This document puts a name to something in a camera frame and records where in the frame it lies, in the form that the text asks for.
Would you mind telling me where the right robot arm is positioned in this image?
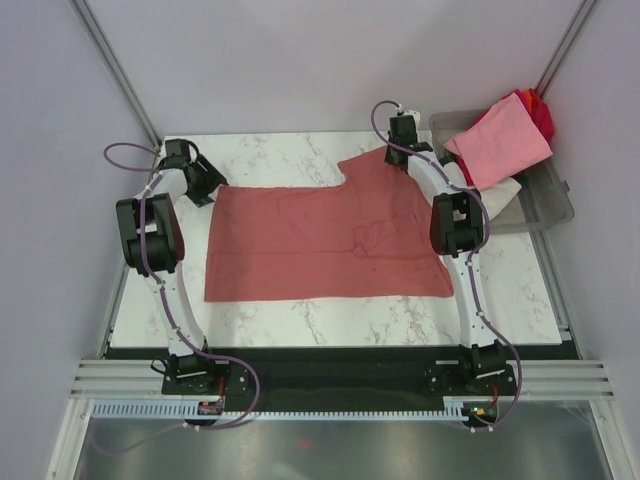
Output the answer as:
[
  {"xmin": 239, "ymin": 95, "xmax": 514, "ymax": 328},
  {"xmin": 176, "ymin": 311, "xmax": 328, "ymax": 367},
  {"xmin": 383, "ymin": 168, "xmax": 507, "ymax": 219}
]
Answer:
[{"xmin": 385, "ymin": 107, "xmax": 509, "ymax": 394}]

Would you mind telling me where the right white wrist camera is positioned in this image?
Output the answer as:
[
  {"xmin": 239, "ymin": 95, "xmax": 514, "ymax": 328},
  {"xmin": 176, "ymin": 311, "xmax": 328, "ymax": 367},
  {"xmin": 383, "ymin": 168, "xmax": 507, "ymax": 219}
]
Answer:
[{"xmin": 396, "ymin": 105, "xmax": 420, "ymax": 119}]

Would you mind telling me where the right aluminium frame post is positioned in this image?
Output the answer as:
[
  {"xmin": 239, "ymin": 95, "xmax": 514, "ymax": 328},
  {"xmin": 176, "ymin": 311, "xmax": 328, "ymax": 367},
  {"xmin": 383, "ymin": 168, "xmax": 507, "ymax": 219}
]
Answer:
[{"xmin": 534, "ymin": 0, "xmax": 601, "ymax": 99}]

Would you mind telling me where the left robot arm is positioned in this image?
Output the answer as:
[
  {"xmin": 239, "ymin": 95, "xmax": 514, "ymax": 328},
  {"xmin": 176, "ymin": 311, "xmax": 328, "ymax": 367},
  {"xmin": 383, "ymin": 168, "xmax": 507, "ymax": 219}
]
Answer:
[{"xmin": 115, "ymin": 138, "xmax": 227, "ymax": 395}]

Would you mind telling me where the white t shirt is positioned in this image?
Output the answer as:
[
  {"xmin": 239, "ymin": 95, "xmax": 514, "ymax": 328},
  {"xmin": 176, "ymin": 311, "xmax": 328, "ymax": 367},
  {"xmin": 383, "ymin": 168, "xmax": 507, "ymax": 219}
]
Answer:
[{"xmin": 443, "ymin": 161, "xmax": 522, "ymax": 220}]

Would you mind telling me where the light pink t shirt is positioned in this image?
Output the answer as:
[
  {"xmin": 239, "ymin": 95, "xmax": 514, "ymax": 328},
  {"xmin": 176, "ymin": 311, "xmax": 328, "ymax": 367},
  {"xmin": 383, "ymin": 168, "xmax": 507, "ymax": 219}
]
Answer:
[{"xmin": 443, "ymin": 97, "xmax": 554, "ymax": 191}]

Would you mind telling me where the salmon red t shirt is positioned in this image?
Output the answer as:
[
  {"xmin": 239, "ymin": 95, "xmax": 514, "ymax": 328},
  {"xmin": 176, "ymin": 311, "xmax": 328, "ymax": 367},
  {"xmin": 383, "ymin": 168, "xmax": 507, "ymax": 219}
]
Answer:
[{"xmin": 204, "ymin": 148, "xmax": 453, "ymax": 303}]

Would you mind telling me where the white slotted cable duct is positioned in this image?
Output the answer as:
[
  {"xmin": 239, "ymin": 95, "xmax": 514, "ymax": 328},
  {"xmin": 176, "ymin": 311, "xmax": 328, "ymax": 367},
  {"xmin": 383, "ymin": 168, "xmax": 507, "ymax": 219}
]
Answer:
[{"xmin": 91, "ymin": 399, "xmax": 470, "ymax": 422}]

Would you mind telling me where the grey translucent plastic bin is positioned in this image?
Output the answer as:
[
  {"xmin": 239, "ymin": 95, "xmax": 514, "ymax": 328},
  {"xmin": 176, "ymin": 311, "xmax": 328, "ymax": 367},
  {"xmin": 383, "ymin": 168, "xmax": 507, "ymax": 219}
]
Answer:
[{"xmin": 428, "ymin": 110, "xmax": 575, "ymax": 234}]

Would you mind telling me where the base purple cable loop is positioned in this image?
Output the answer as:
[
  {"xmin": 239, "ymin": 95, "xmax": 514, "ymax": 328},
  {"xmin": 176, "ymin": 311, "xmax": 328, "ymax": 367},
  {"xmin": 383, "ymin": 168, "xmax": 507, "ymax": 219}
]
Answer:
[{"xmin": 182, "ymin": 357, "xmax": 270, "ymax": 434}]

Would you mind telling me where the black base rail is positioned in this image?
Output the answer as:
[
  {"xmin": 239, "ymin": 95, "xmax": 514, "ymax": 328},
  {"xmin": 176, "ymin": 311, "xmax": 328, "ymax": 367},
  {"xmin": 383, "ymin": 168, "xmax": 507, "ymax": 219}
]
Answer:
[{"xmin": 169, "ymin": 347, "xmax": 517, "ymax": 412}]

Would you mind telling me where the dark green t shirt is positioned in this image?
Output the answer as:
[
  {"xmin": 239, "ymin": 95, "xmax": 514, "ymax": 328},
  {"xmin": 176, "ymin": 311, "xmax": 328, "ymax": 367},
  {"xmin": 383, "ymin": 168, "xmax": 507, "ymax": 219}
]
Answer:
[{"xmin": 439, "ymin": 155, "xmax": 455, "ymax": 166}]

